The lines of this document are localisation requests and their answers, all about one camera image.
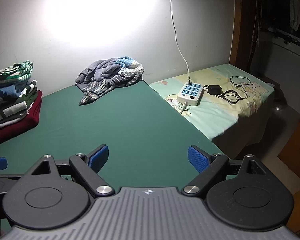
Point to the pale lavender folded garment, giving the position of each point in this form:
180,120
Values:
5,124

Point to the green table cloth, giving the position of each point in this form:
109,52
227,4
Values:
115,130

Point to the wooden door frame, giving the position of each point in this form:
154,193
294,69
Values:
242,30

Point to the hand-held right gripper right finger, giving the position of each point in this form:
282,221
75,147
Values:
196,159

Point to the blue patterned folded sweater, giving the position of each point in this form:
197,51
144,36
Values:
5,91

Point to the dark red folded sweater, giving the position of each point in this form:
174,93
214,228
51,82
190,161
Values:
28,122

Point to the green white striped folded garment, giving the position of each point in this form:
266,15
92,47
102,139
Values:
12,73

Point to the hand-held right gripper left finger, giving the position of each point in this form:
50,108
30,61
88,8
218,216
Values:
99,157

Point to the green and white folded garment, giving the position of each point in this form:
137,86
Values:
15,108

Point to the black power adapter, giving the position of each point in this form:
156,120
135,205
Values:
214,90

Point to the grey blue knit sweater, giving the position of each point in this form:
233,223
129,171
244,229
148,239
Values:
107,72

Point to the hanging pale cloth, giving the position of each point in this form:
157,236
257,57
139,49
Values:
295,15

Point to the printed bed sheet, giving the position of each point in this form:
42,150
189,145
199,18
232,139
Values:
215,111

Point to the white power strip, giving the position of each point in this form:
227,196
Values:
190,93

